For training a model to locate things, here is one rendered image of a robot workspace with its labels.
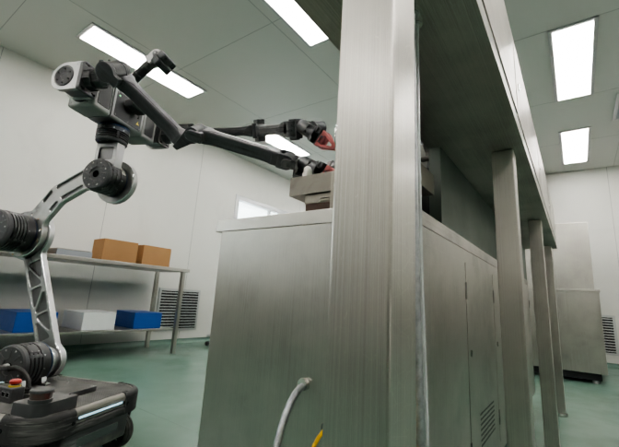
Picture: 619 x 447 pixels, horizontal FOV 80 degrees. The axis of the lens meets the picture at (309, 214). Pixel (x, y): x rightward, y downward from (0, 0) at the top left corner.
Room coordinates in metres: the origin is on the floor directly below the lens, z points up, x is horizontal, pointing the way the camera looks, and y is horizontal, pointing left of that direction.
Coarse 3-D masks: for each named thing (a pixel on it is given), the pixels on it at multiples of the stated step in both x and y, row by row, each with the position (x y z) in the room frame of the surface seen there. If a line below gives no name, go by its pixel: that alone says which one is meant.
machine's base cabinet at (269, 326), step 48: (240, 240) 1.13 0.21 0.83; (288, 240) 1.02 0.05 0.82; (432, 240) 0.96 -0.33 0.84; (240, 288) 1.12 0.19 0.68; (288, 288) 1.01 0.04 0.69; (432, 288) 0.95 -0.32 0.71; (480, 288) 1.42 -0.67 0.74; (240, 336) 1.11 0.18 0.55; (288, 336) 1.00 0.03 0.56; (432, 336) 0.94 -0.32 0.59; (480, 336) 1.39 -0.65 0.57; (528, 336) 2.65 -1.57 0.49; (240, 384) 1.10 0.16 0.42; (288, 384) 1.00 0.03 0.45; (432, 384) 0.94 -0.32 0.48; (480, 384) 1.36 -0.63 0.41; (240, 432) 1.09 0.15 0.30; (288, 432) 0.99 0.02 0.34; (432, 432) 0.94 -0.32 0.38; (480, 432) 1.34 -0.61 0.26
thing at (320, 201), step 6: (330, 192) 1.03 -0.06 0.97; (306, 198) 1.08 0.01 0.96; (312, 198) 1.06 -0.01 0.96; (318, 198) 1.05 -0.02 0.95; (324, 198) 1.04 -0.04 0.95; (306, 204) 1.08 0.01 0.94; (312, 204) 1.06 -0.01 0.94; (318, 204) 1.05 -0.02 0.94; (324, 204) 1.04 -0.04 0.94; (306, 210) 1.08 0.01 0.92
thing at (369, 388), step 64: (384, 0) 0.30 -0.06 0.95; (384, 64) 0.30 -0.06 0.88; (384, 128) 0.30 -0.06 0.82; (384, 192) 0.30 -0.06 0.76; (512, 192) 1.03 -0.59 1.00; (384, 256) 0.30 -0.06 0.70; (512, 256) 1.04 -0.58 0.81; (384, 320) 0.30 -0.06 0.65; (512, 320) 1.04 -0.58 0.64; (384, 384) 0.30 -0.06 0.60; (512, 384) 1.05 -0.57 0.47
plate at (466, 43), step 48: (336, 0) 0.50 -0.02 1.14; (432, 0) 0.49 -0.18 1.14; (480, 0) 0.51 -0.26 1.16; (432, 48) 0.60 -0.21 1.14; (480, 48) 0.60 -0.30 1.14; (432, 96) 0.77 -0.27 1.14; (480, 96) 0.76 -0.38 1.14; (432, 144) 1.03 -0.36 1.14; (480, 144) 1.01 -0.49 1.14; (528, 144) 1.10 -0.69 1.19; (480, 192) 1.47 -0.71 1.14; (528, 192) 1.43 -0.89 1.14; (528, 240) 2.46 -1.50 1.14
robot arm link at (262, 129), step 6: (258, 120) 1.66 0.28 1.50; (258, 126) 1.65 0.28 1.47; (264, 126) 1.59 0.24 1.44; (270, 126) 1.54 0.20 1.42; (276, 126) 1.49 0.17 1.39; (282, 126) 1.44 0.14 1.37; (288, 126) 1.40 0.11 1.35; (294, 126) 1.40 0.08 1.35; (258, 132) 1.66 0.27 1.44; (264, 132) 1.60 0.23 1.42; (270, 132) 1.56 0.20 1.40; (276, 132) 1.50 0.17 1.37; (282, 132) 1.46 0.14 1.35; (288, 132) 1.41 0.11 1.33; (294, 132) 1.41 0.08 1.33; (258, 138) 1.70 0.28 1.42; (264, 138) 1.71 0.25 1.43
